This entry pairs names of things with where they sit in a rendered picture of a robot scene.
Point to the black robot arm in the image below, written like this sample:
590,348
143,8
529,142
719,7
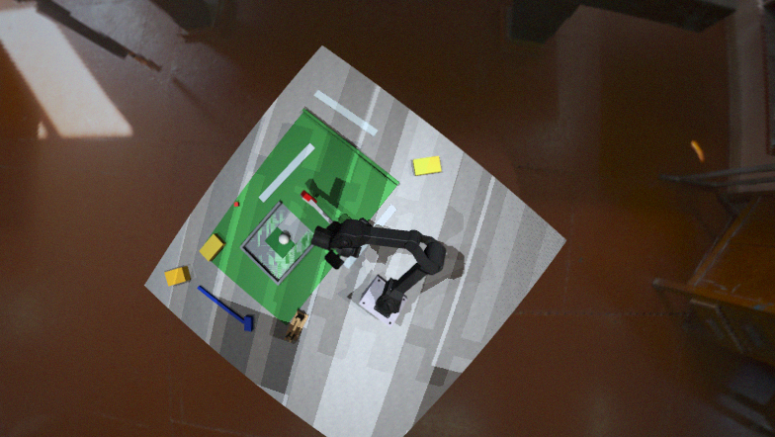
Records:
347,237

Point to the yellow rectangular block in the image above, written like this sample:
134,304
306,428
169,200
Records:
212,247
177,276
427,165

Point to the light grey flat bar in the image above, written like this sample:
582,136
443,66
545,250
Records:
380,223
345,112
286,173

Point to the blue golf putter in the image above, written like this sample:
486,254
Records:
248,320

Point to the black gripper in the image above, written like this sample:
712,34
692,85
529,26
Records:
334,259

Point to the green flat mat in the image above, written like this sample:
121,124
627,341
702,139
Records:
345,187

